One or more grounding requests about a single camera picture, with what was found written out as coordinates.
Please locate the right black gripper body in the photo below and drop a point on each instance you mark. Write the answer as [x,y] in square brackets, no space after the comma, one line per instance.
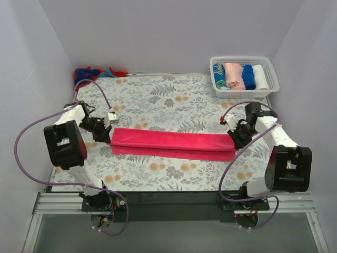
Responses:
[237,138]

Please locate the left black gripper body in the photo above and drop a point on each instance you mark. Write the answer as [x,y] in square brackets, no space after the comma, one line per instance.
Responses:
[102,133]

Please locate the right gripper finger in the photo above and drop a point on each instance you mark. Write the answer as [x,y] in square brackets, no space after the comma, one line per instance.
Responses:
[239,144]
[233,135]

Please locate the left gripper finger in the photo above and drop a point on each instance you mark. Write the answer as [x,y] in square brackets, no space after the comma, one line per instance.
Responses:
[107,134]
[98,137]

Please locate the pink red towel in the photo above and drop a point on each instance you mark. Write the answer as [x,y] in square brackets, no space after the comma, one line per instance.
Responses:
[192,146]

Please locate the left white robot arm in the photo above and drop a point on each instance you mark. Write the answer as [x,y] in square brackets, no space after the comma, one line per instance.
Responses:
[68,151]

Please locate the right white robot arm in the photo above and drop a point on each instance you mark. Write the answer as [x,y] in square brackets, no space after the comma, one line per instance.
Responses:
[289,165]

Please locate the light blue folded towel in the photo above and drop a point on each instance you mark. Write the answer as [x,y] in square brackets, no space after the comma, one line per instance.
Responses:
[224,88]

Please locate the red blue crumpled towel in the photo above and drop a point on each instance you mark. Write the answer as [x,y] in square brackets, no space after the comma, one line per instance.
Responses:
[83,76]

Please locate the white rolled towel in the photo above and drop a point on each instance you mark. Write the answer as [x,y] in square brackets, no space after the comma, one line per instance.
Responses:
[259,78]

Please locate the peach rolled towel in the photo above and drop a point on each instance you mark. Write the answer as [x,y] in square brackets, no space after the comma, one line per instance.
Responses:
[233,76]

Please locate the white plastic basket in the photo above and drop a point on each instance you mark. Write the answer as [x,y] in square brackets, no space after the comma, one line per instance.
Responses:
[268,70]

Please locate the dark blue rolled towel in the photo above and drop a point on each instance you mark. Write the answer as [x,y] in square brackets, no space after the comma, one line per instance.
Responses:
[248,77]

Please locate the floral table mat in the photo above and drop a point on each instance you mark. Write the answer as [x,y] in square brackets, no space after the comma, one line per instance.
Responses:
[174,104]

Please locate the blue printed rolled towel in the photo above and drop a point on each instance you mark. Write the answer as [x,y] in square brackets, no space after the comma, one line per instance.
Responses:
[219,75]

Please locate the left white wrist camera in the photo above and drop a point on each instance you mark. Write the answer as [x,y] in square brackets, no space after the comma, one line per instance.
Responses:
[111,117]

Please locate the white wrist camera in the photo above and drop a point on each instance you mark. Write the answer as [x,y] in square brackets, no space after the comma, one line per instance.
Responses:
[111,117]
[230,120]

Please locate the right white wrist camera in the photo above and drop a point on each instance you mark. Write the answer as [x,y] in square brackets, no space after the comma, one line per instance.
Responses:
[230,120]

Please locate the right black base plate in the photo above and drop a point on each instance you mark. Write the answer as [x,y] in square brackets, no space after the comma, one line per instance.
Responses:
[259,205]

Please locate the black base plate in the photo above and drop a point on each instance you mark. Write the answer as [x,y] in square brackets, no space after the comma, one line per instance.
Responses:
[118,204]
[259,205]

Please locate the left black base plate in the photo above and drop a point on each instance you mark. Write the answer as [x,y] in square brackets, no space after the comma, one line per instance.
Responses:
[118,204]

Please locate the aluminium frame rail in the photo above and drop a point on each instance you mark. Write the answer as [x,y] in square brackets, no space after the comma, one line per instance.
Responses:
[49,204]

